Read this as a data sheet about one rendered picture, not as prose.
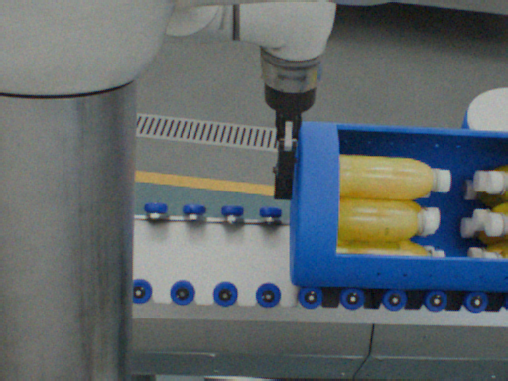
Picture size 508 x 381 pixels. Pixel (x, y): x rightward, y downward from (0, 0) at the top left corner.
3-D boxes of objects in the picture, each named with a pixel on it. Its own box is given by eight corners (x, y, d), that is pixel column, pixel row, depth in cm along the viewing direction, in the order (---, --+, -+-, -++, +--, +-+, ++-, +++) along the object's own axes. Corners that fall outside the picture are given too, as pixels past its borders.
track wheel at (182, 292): (199, 297, 115) (200, 294, 117) (185, 276, 115) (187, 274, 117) (179, 311, 115) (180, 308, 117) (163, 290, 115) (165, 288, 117)
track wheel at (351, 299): (336, 307, 117) (335, 304, 119) (360, 314, 118) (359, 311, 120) (345, 283, 117) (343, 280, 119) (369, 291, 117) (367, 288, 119)
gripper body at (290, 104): (265, 61, 97) (263, 110, 104) (263, 94, 91) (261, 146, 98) (316, 63, 98) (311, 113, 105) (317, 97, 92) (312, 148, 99)
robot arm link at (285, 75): (258, 60, 87) (257, 96, 91) (327, 63, 88) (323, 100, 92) (261, 25, 94) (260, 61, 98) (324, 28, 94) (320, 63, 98)
